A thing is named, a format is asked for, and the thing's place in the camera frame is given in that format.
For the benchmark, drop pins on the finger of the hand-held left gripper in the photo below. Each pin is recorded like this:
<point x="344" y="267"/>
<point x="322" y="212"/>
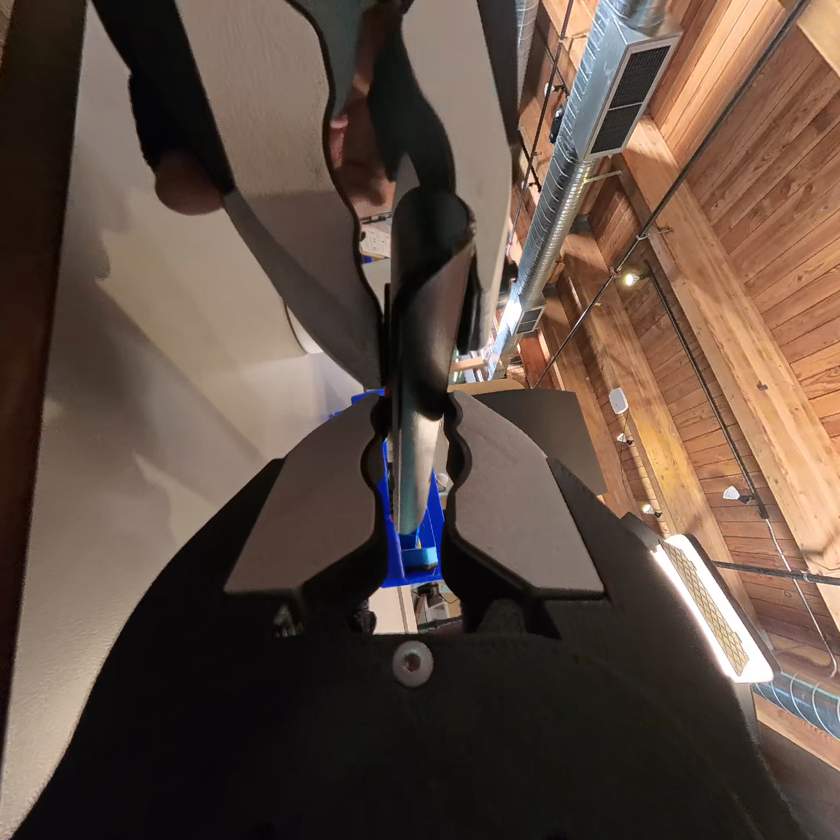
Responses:
<point x="262" y="131"/>
<point x="466" y="131"/>

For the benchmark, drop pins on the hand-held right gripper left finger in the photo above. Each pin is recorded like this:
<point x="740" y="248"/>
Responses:
<point x="308" y="518"/>

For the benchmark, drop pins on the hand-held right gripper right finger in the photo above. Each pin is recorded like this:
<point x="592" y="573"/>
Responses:
<point x="518" y="518"/>

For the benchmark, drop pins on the blue plastic bin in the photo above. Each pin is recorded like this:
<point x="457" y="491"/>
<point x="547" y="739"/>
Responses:
<point x="394" y="564"/>

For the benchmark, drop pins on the black curved electronic device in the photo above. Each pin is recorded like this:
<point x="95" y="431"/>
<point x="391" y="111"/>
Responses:
<point x="426" y="295"/>

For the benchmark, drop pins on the person's left hand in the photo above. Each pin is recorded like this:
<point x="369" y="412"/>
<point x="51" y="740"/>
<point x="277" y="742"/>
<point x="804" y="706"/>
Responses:
<point x="184" y="187"/>

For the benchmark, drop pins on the black wood-edged panel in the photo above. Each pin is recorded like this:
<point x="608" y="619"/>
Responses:
<point x="558" y="426"/>

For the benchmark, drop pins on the blue foam block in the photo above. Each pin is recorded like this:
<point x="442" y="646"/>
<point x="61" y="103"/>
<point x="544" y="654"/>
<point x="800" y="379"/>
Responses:
<point x="420" y="558"/>

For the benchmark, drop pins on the white ceiling access point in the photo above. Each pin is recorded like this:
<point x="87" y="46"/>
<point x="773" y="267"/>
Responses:
<point x="618" y="400"/>

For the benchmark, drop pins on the softbox light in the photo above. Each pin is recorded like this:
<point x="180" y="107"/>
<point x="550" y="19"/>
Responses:
<point x="715" y="604"/>

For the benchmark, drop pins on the white track spotlight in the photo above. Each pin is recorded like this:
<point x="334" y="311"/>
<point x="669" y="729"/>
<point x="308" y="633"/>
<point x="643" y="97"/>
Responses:
<point x="732" y="492"/>

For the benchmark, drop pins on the ceiling spotlight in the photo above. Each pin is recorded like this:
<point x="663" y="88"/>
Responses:
<point x="630" y="279"/>

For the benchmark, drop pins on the silver spiral air duct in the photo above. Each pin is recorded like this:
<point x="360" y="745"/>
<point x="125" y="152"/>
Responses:
<point x="800" y="702"/>
<point x="525" y="26"/>

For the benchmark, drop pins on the silver air duct with vent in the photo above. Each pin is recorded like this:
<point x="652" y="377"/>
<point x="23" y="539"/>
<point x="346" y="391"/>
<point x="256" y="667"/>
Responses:
<point x="590" y="131"/>

